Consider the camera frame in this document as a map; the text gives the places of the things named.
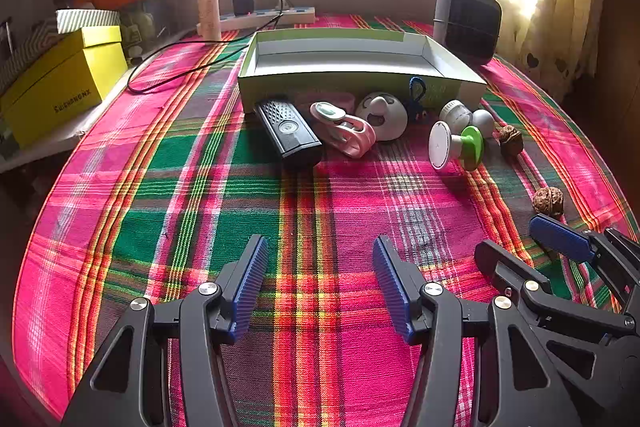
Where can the white mushroom toy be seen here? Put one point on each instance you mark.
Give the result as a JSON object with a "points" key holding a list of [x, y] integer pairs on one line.
{"points": [[483, 122]]}

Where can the plaid blanket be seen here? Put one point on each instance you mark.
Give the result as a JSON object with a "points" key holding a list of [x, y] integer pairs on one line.
{"points": [[200, 187]]}

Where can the grey black space heater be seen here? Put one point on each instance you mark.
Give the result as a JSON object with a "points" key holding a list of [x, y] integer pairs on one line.
{"points": [[465, 27]]}

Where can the black bike light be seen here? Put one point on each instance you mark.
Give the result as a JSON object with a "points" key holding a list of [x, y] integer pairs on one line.
{"points": [[287, 132]]}

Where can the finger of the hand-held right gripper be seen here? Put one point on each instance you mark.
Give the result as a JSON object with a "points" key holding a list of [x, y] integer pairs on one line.
{"points": [[560, 237], [505, 267]]}

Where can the green and white spool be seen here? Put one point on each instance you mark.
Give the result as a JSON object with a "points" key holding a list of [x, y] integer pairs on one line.
{"points": [[472, 147]]}

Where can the brown walnut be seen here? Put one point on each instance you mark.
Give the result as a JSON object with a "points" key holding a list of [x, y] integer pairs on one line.
{"points": [[548, 202], [511, 140]]}

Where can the white power strip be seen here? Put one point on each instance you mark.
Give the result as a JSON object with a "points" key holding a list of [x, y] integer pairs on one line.
{"points": [[295, 17]]}

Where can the pink clip with oval top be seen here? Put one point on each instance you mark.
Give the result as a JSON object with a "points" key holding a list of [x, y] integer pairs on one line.
{"points": [[365, 134]]}

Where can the pale pink clip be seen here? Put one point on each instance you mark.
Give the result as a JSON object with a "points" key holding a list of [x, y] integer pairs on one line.
{"points": [[340, 99]]}

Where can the yellow box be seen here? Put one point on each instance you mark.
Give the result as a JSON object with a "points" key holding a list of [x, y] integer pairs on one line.
{"points": [[65, 87]]}

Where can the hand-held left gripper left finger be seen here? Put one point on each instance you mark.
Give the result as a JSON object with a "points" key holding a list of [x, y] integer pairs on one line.
{"points": [[252, 277]]}

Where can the clear storage bin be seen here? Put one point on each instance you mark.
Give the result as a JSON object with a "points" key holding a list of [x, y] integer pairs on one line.
{"points": [[145, 22]]}

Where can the white plug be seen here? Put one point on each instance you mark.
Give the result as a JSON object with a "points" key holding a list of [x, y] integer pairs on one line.
{"points": [[283, 4]]}

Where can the clear jar white lid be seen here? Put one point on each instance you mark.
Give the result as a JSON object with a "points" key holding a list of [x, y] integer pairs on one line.
{"points": [[455, 113]]}

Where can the cream cosmetic tube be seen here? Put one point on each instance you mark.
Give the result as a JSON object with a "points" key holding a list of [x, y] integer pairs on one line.
{"points": [[207, 7]]}

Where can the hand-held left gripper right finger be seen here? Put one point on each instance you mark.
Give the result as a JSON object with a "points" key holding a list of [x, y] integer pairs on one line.
{"points": [[392, 287]]}

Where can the zigzag patterned box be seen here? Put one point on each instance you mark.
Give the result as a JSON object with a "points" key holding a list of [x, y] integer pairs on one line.
{"points": [[30, 52]]}

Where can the cream heart print curtain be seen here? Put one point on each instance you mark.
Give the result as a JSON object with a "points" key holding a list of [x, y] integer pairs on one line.
{"points": [[560, 7]]}

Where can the striped box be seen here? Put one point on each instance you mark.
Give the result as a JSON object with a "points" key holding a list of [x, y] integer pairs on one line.
{"points": [[85, 21]]}

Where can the green and white cardboard box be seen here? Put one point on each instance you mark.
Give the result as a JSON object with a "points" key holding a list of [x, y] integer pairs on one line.
{"points": [[350, 57]]}

